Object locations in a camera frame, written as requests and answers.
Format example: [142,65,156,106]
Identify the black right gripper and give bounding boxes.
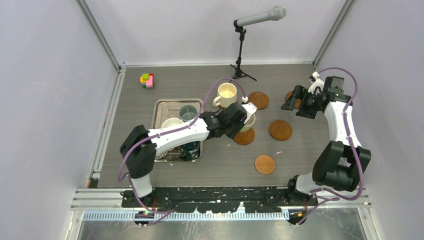
[281,85,322,120]

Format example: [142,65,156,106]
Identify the light green cup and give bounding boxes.
[239,114,256,133]

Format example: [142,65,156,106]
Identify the cream mug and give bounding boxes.
[212,82,237,107]

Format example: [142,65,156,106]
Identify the grey-blue mug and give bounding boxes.
[179,104,198,122]

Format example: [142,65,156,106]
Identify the light wooden coaster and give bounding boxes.
[254,154,276,175]

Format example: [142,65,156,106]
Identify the dark green patterned mug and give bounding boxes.
[180,141,200,162]

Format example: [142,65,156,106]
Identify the white bowl cup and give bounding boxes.
[161,117,184,129]

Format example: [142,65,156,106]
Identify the silver metal tray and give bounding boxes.
[151,98,203,163]

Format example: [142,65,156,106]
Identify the silver microphone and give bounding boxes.
[233,6,287,28]

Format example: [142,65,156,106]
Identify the grey ribbed mug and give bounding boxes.
[155,150,170,162]

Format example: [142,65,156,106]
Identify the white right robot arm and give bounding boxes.
[281,72,372,205]

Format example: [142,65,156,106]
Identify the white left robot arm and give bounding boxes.
[118,102,257,207]

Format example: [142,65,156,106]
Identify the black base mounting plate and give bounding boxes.
[120,186,318,214]

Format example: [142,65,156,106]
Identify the colourful block puzzle cube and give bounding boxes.
[140,73,155,88]

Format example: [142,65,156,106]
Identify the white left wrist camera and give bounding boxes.
[241,96,258,124]

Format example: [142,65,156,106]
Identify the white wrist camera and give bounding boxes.
[308,71,325,95]
[241,96,258,124]

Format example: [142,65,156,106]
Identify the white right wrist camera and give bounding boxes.
[308,71,325,95]

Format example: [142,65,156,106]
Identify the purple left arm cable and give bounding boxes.
[117,76,249,227]

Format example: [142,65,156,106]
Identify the aluminium front rail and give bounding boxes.
[71,187,372,224]

